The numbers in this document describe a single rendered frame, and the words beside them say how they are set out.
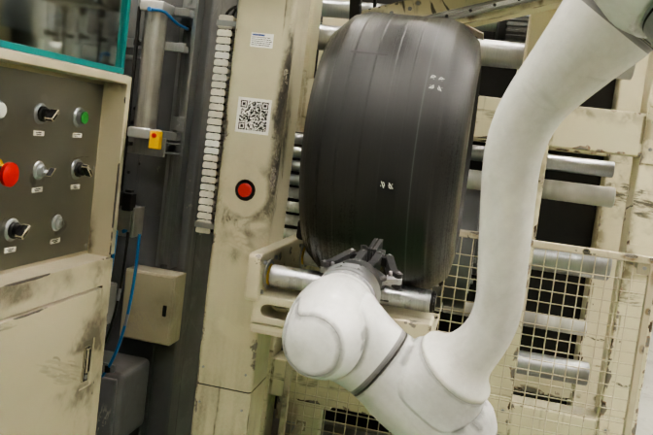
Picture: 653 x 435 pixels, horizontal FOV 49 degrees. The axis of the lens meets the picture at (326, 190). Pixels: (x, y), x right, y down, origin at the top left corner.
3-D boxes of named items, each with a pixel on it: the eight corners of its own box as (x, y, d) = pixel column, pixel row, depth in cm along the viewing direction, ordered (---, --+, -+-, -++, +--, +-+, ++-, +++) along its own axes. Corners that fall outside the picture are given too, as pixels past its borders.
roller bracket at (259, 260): (243, 300, 142) (248, 251, 142) (294, 269, 181) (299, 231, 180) (258, 303, 142) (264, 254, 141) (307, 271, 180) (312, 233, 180)
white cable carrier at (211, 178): (194, 231, 157) (219, 14, 154) (203, 229, 162) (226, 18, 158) (213, 234, 156) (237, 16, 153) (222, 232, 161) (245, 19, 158)
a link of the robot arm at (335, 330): (288, 306, 97) (360, 371, 96) (249, 351, 82) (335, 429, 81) (336, 250, 94) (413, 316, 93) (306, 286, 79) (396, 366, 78)
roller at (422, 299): (270, 276, 150) (262, 288, 146) (269, 258, 148) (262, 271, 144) (435, 304, 143) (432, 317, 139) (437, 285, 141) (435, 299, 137)
